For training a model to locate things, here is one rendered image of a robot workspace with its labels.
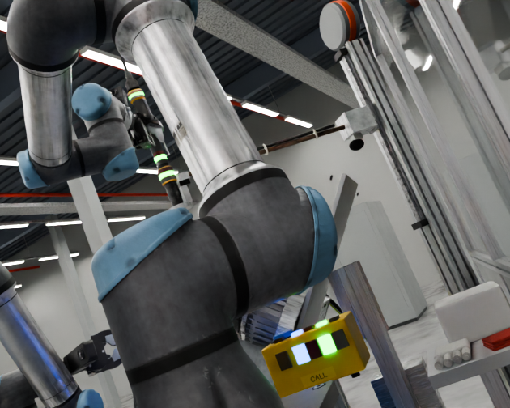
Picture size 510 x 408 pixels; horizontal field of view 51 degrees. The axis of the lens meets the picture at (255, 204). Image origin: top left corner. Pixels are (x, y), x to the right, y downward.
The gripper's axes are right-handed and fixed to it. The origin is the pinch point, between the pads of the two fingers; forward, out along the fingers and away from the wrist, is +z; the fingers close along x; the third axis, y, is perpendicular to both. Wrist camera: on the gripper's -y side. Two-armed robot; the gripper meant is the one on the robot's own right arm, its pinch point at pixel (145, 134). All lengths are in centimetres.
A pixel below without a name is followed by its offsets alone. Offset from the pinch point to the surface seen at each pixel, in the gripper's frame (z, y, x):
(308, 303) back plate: 4, 56, 22
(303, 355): -38, 62, 21
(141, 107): 6.2, -10.1, 0.3
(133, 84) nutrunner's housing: 6.3, -17.2, 0.7
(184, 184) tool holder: 7.3, 14.8, 3.7
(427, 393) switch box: 19, 90, 41
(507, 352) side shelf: -9, 81, 58
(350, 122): 29, 12, 54
